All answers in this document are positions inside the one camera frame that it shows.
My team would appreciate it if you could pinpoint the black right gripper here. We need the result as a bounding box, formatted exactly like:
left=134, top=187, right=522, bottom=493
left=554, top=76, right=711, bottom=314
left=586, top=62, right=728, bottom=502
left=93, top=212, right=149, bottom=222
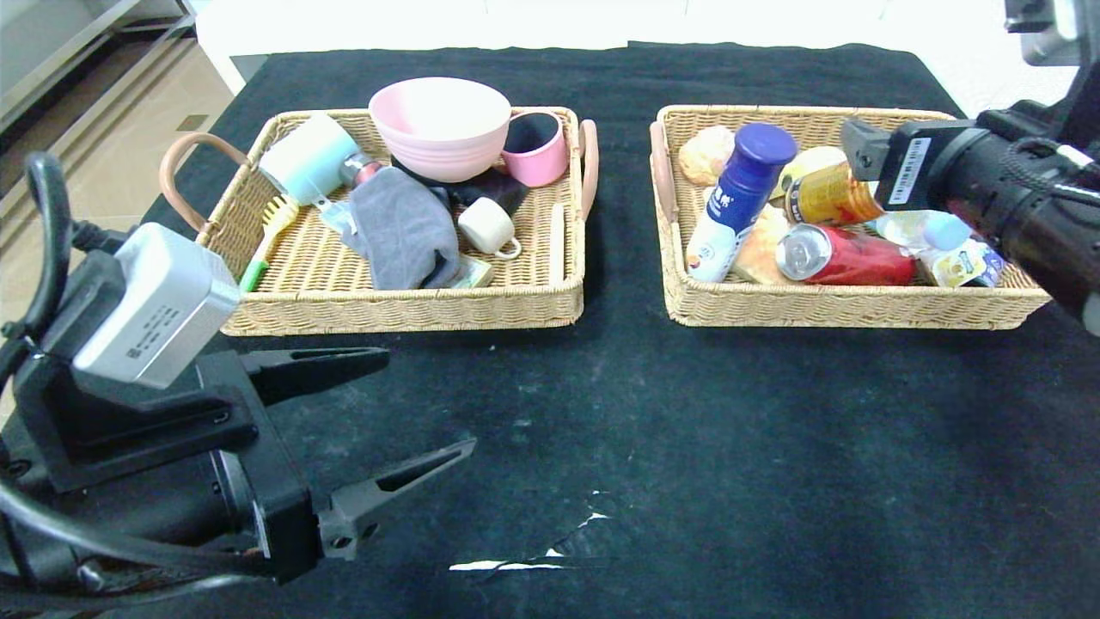
left=840, top=117, right=1048, bottom=252

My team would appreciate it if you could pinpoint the gold red drink can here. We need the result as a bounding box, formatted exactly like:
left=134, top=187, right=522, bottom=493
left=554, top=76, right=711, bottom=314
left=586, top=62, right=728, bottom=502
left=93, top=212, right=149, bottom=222
left=784, top=161, right=884, bottom=226

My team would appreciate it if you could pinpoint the golden bread loaf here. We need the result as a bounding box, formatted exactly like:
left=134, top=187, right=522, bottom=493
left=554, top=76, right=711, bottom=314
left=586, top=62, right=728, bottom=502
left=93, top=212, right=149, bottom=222
left=733, top=205, right=791, bottom=285

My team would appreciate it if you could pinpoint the small white yellow carton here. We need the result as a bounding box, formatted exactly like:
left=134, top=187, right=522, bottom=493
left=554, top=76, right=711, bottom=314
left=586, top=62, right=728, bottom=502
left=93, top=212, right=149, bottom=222
left=918, top=239, right=989, bottom=287

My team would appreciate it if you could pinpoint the steel shelf unit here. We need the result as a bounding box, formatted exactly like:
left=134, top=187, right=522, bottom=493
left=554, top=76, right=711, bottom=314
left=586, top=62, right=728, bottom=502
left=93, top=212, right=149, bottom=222
left=0, top=0, right=200, bottom=138

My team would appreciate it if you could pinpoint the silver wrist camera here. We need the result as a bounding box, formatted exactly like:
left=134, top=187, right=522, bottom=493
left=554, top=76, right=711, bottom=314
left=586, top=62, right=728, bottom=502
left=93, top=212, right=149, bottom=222
left=1004, top=0, right=1100, bottom=67
left=73, top=223, right=241, bottom=389

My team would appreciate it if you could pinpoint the white marker pen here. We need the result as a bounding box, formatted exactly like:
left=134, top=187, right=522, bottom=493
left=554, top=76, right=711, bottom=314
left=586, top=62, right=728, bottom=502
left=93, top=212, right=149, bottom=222
left=550, top=203, right=567, bottom=285

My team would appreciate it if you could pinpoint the green white card box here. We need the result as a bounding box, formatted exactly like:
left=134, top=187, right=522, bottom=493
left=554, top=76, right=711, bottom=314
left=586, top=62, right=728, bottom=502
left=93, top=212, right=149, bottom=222
left=447, top=255, right=496, bottom=289

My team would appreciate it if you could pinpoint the white table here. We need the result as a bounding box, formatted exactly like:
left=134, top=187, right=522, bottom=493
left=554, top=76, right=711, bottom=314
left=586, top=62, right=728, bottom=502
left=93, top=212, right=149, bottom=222
left=195, top=0, right=925, bottom=95

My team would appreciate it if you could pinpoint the light blue cup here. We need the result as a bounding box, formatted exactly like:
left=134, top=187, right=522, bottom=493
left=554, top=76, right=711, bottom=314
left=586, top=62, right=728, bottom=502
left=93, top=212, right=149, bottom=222
left=259, top=113, right=360, bottom=206

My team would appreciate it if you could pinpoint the yellow green brush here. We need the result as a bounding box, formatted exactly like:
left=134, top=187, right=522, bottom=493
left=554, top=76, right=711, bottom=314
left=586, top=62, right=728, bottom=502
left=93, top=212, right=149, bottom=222
left=238, top=194, right=303, bottom=294

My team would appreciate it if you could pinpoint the yellow round fruit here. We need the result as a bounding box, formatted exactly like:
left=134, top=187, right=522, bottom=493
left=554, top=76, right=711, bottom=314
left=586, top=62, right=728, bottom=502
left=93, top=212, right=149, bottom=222
left=772, top=145, right=848, bottom=205

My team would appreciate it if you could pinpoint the rectangular wicker basket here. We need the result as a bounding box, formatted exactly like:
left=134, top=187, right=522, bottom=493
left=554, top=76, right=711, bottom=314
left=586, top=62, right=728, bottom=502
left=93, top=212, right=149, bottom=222
left=649, top=104, right=1051, bottom=330
left=160, top=106, right=600, bottom=335

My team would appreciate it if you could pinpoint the grey towel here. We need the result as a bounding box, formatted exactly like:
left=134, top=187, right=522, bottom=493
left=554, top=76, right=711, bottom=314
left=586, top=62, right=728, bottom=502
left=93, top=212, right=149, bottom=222
left=341, top=167, right=462, bottom=291

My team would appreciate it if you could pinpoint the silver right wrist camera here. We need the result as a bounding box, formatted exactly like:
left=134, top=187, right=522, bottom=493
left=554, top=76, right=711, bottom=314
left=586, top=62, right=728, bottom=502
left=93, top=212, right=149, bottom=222
left=1004, top=0, right=1100, bottom=67

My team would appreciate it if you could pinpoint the pink mug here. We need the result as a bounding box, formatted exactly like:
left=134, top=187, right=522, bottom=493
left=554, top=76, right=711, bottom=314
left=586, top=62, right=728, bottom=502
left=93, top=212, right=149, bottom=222
left=501, top=111, right=571, bottom=188

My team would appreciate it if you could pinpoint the pink bowl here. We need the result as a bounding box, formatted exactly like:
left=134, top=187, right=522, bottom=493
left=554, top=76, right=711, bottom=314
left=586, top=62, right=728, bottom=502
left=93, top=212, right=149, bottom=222
left=369, top=78, right=513, bottom=183

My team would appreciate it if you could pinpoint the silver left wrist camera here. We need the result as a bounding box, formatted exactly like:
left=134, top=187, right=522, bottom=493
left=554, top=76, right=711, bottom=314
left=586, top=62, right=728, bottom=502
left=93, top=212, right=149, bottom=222
left=73, top=223, right=241, bottom=389

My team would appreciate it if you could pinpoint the brown round bun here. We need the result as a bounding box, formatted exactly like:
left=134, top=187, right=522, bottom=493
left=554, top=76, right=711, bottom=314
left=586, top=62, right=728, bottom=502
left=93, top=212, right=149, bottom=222
left=678, top=126, right=734, bottom=187

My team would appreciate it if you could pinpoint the clear water bottle blue label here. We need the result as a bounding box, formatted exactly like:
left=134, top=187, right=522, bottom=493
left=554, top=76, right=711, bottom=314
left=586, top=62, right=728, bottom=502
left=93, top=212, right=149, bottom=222
left=877, top=209, right=974, bottom=253

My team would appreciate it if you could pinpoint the black pouch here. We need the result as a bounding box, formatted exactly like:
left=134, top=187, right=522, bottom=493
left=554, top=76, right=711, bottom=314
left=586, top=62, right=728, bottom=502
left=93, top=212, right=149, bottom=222
left=391, top=156, right=529, bottom=216

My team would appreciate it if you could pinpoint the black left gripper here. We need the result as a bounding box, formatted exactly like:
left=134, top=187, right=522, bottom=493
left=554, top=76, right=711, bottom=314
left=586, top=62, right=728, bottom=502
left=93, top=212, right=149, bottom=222
left=109, top=346, right=478, bottom=585

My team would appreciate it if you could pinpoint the blue white milk bottle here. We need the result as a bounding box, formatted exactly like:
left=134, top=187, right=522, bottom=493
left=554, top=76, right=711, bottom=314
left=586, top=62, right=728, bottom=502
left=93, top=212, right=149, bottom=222
left=685, top=123, right=798, bottom=283

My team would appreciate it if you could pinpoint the black cosmetic tube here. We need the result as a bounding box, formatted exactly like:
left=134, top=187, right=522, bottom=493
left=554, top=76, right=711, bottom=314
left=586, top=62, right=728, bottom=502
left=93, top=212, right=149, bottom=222
left=342, top=153, right=384, bottom=188

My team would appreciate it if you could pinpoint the small cream cup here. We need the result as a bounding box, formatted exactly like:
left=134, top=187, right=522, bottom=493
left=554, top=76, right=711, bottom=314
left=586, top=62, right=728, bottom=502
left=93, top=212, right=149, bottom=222
left=457, top=197, right=523, bottom=260

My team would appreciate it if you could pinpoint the black left camera cable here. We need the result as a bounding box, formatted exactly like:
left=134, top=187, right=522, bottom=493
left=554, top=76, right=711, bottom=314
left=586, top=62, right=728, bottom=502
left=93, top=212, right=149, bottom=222
left=0, top=152, right=130, bottom=362

